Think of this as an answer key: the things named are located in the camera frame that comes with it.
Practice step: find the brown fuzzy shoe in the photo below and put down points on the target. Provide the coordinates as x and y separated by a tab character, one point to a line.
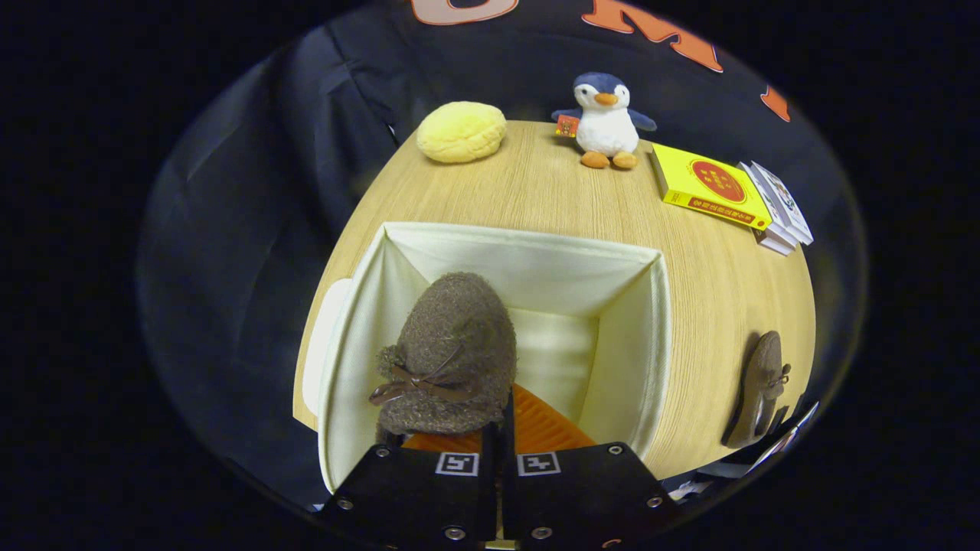
452	337
758	383

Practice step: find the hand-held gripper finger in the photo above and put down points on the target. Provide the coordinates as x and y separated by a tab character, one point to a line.
508	474
490	490

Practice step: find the yellow book with red circle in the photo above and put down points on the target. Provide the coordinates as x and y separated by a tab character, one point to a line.
712	184

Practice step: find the black backdrop cloth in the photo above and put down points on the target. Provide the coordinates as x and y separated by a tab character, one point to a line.
253	229

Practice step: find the cream fabric storage box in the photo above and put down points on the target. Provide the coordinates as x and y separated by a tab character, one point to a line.
536	268

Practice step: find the blue white penguin plush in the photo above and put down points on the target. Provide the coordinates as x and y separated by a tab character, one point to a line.
607	126

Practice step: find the yellow bread plush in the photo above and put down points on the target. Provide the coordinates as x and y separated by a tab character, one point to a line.
461	132

